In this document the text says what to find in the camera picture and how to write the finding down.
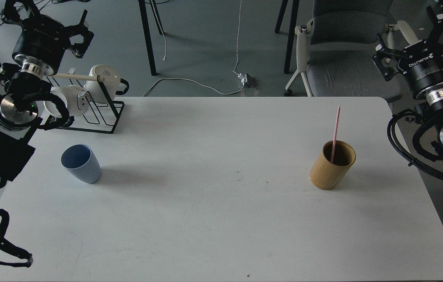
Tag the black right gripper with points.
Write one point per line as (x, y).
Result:
(425, 72)

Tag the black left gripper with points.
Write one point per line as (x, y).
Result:
(44, 39)

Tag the blue plastic cup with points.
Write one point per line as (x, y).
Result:
(81, 162)

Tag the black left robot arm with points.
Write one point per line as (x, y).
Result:
(26, 101)

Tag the white mug on rack front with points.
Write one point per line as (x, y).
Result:
(74, 97)

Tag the white mug on rack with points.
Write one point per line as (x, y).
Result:
(113, 83)
(74, 97)

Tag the white mug on rack rear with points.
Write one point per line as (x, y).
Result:
(113, 83)

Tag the grey office chair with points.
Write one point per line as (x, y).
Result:
(333, 49)

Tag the black table leg left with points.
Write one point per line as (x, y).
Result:
(146, 31)

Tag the black table leg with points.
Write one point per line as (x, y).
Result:
(146, 31)
(288, 31)

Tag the black table leg right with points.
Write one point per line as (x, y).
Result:
(288, 31)

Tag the bamboo cylindrical holder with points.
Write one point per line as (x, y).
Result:
(332, 164)

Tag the black wire mug rack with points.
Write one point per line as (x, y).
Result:
(100, 118)

